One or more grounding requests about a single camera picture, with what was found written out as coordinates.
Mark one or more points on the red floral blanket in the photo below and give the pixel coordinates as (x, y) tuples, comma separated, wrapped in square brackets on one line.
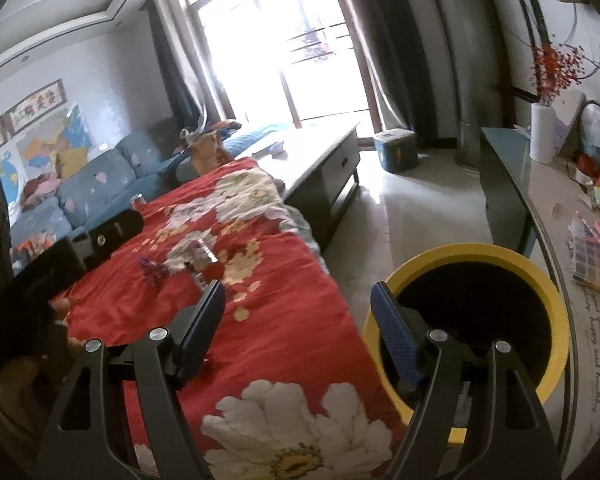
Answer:
[(290, 310)]

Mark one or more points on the white top coffee table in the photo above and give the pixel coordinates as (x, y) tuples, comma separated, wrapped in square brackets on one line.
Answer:
[(325, 160)]

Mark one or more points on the yellow rimmed black bin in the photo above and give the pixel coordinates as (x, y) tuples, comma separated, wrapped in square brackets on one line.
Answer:
[(480, 255)]

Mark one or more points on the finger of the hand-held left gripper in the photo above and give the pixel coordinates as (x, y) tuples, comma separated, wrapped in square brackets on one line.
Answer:
[(115, 230)]

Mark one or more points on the blue sofa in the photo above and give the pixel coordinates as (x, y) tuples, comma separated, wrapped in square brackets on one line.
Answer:
[(105, 180)]

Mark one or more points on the blue storage box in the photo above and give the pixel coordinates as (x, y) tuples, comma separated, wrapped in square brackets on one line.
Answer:
[(395, 152)]

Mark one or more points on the clear plastic organiser box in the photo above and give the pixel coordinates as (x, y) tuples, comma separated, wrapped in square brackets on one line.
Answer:
[(592, 255)]

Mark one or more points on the dark narrow curtain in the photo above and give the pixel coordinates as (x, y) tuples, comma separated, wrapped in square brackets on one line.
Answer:
[(172, 70)]

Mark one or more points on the red artificial flowers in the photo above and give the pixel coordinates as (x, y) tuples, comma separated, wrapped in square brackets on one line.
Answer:
[(555, 67)]

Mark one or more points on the glass balcony door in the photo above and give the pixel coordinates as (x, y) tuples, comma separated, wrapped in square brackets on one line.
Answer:
[(280, 35)]

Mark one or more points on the purple small toy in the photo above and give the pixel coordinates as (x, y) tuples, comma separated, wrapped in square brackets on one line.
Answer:
[(152, 269)]

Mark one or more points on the clothes pile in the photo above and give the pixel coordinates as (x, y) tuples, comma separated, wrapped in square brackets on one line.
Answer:
[(230, 127)]

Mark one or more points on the map wall poster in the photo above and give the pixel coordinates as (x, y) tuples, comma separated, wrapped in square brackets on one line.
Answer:
[(45, 145)]

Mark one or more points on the pink cushion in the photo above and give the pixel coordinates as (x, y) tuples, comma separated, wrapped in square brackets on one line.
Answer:
[(40, 190)]

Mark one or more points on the brown paper bag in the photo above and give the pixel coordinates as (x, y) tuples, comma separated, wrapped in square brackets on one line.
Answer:
[(207, 155)]

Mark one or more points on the person's left forearm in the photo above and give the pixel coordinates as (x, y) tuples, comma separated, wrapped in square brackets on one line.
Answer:
[(15, 400)]

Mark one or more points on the dark wide curtain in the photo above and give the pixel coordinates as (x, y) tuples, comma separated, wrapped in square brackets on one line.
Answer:
[(395, 60)]

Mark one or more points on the round black framed ornament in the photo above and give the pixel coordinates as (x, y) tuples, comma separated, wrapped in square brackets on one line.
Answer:
[(582, 125)]

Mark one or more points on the white paper roll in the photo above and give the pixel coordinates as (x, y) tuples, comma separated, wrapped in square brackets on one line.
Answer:
[(544, 135)]

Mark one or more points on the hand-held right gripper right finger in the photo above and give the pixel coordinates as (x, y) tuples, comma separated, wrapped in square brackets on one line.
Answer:
[(395, 330)]

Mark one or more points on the person's left hand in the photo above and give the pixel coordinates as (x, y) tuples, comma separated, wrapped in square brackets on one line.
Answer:
[(62, 305)]

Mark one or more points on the grey standing air conditioner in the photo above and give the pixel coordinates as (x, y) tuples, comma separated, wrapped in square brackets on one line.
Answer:
[(460, 110)]

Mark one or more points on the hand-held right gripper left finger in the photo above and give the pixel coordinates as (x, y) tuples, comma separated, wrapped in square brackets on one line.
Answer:
[(207, 315)]

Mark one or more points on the dark glass top cabinet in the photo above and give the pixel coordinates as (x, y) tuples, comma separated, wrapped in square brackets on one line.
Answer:
[(510, 200)]

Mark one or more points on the long framed calligraphy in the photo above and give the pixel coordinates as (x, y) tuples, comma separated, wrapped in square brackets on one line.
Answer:
[(35, 102)]

